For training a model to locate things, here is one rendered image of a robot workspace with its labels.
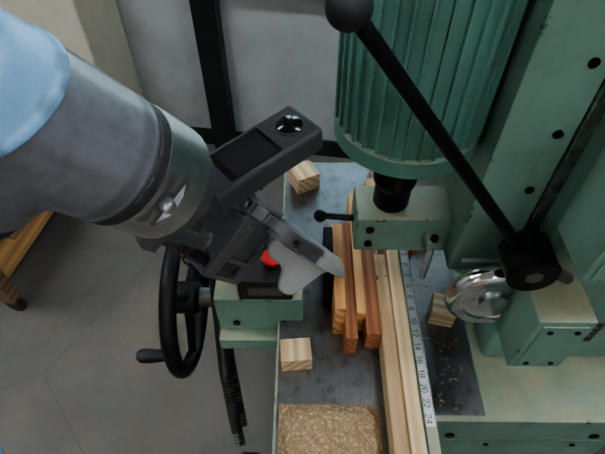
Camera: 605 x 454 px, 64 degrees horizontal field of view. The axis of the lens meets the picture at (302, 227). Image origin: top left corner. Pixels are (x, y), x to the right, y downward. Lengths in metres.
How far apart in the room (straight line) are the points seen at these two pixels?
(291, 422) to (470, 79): 0.47
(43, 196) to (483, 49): 0.38
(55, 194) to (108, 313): 1.68
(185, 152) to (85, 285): 1.76
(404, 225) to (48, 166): 0.52
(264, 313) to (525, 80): 0.48
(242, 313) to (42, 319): 1.36
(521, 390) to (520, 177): 0.41
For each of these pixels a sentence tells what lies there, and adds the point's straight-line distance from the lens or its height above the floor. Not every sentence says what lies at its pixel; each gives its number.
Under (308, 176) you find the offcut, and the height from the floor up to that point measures 0.94.
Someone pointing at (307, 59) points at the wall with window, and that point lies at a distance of 2.11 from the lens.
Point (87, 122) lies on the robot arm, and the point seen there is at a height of 1.42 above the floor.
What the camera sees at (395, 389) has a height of 0.94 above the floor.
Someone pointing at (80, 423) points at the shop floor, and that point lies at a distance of 1.81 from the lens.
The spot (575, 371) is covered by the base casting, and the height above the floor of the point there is 0.80.
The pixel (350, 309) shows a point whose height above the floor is 0.95.
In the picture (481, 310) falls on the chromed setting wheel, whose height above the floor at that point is 1.00.
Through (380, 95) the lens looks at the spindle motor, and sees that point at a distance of 0.51.
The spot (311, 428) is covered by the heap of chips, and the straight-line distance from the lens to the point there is 0.68.
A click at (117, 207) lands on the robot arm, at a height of 1.36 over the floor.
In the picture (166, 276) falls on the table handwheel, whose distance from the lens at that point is 0.80.
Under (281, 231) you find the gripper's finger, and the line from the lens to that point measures 0.42.
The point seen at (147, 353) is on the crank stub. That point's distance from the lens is 0.89.
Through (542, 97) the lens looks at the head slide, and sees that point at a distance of 0.55.
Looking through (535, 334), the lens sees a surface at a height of 1.05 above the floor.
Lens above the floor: 1.58
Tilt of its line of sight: 50 degrees down
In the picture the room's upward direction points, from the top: straight up
